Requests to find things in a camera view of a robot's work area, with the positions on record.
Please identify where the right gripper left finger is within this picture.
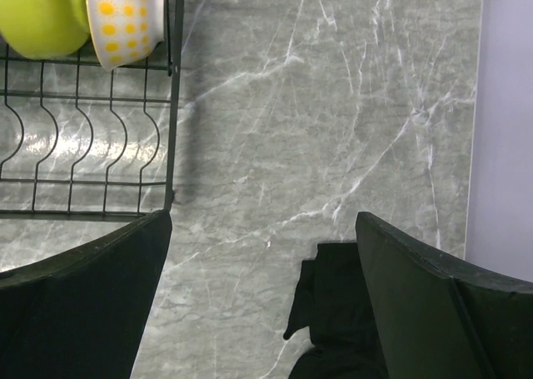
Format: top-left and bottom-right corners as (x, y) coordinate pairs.
(1, 210), (172, 378)

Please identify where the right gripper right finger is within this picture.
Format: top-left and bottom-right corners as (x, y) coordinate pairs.
(356, 212), (532, 378)

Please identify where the black cloth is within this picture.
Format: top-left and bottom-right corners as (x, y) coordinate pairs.
(283, 242), (389, 379)

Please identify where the lime green bowl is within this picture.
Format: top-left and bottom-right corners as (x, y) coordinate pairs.
(1, 0), (90, 59)

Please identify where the patterned white teal bowl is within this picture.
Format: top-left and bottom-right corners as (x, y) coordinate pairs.
(86, 0), (165, 71)

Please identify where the black wire dish rack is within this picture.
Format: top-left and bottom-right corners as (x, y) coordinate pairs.
(1, 0), (184, 222)

